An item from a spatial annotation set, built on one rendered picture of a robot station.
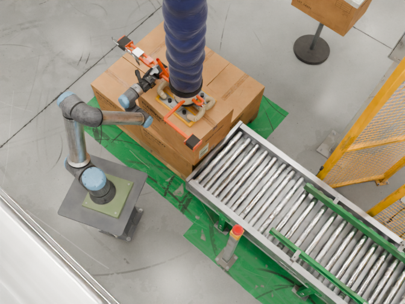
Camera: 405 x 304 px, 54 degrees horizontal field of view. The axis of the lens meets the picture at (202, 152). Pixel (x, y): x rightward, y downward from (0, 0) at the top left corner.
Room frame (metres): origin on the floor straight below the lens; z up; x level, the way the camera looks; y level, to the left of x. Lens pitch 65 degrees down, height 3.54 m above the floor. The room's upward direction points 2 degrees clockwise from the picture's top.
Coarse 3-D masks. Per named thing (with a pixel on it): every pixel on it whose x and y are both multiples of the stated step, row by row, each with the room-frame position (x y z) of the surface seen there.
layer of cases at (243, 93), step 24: (144, 48) 2.41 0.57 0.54; (120, 72) 2.13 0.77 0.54; (144, 72) 2.14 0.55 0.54; (216, 72) 2.17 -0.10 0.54; (240, 72) 2.18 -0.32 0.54; (96, 96) 1.98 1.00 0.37; (240, 96) 1.93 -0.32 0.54; (240, 120) 1.78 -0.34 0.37; (168, 144) 1.43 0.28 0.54; (192, 168) 1.26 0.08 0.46
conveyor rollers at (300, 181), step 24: (240, 144) 1.46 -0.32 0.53; (240, 168) 1.24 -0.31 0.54; (264, 168) 1.25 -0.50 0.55; (216, 192) 1.02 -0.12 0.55; (264, 192) 1.04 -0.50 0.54; (288, 192) 1.05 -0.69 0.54; (240, 216) 0.84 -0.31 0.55; (288, 216) 0.86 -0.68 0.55; (336, 216) 0.87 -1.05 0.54; (312, 240) 0.68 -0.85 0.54; (360, 240) 0.69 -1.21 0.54; (360, 264) 0.51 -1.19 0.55; (360, 288) 0.35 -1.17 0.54
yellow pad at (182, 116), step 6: (168, 96) 1.55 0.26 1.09; (162, 102) 1.50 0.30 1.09; (168, 102) 1.50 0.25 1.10; (168, 108) 1.46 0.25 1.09; (186, 108) 1.46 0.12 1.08; (174, 114) 1.41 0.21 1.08; (180, 114) 1.41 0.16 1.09; (186, 114) 1.41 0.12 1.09; (192, 114) 1.41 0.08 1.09; (186, 120) 1.36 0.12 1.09
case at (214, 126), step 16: (160, 80) 1.70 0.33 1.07; (144, 96) 1.56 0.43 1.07; (160, 112) 1.43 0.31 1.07; (208, 112) 1.45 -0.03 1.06; (224, 112) 1.45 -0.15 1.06; (160, 128) 1.44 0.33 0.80; (192, 128) 1.31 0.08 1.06; (208, 128) 1.32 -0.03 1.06; (224, 128) 1.43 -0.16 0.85; (176, 144) 1.32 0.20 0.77; (208, 144) 1.30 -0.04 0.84; (192, 160) 1.21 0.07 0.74
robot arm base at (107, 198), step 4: (108, 180) 0.99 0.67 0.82; (112, 184) 0.97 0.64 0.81; (112, 188) 0.93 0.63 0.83; (108, 192) 0.89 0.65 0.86; (112, 192) 0.90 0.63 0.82; (92, 196) 0.86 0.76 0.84; (104, 196) 0.86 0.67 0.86; (108, 196) 0.87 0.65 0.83; (112, 196) 0.88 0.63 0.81; (92, 200) 0.85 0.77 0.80; (96, 200) 0.84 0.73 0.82; (100, 200) 0.84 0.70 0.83; (104, 200) 0.85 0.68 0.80; (108, 200) 0.85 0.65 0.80
